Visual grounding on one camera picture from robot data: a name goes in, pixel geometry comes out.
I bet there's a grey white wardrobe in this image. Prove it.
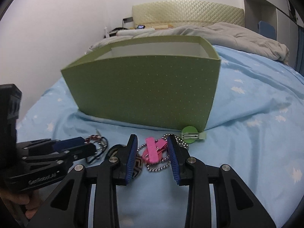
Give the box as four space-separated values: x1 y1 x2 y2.
243 0 304 73

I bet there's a black cord necklace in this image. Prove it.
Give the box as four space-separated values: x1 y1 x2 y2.
87 136 110 165

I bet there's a red bead bracelet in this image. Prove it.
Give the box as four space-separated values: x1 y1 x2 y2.
85 135 102 144

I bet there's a yellow pillow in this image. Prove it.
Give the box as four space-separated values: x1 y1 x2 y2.
145 24 177 30

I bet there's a pink hair clip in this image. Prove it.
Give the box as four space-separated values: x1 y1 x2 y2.
154 139 168 154
142 137 160 164

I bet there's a blue tree print bedsheet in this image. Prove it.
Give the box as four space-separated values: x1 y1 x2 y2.
17 43 304 228

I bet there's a brown patterned oval pendant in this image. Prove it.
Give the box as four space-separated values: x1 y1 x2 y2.
107 144 144 180

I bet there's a blue board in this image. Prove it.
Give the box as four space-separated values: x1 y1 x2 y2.
258 21 277 41

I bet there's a person's left hand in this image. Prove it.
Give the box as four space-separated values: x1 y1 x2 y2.
0 188 40 219

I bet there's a green round hair clip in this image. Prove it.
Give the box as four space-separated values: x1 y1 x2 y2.
181 125 206 144

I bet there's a grey duvet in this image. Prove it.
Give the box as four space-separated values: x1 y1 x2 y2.
85 22 290 64

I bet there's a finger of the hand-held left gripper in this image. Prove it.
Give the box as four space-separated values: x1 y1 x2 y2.
21 143 97 169
18 136 86 154

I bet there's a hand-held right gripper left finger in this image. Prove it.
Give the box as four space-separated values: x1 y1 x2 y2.
27 134 139 228

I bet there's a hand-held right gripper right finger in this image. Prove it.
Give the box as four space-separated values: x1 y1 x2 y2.
167 134 277 228

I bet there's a green dotted cardboard box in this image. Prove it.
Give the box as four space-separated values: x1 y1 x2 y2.
60 35 221 131

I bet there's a cream quilted headboard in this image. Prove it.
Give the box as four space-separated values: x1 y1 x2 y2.
132 0 245 28

